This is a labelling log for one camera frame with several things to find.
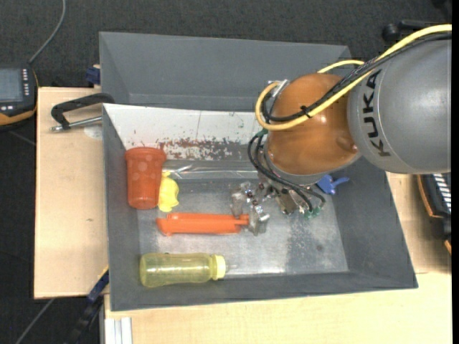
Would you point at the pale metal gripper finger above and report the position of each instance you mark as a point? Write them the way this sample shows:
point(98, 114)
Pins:
point(259, 220)
point(237, 201)

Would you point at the orange flat plastic tool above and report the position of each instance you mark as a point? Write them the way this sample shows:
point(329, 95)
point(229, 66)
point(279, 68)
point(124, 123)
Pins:
point(201, 224)

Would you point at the blue plastic object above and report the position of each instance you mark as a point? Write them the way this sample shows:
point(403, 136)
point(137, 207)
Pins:
point(331, 185)

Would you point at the yellow soft toy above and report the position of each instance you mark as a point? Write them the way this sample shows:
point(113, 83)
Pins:
point(168, 194)

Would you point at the yellow clear baby bottle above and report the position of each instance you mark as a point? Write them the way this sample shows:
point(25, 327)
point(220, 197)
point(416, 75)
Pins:
point(172, 270)

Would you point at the orange dotted plastic cup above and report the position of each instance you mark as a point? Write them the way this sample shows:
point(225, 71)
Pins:
point(143, 177)

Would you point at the grey metal bin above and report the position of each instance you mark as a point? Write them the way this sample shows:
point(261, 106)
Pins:
point(222, 74)

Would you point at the pale wood flat board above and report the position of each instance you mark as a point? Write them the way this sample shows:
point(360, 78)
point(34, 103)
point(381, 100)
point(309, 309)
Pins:
point(68, 199)

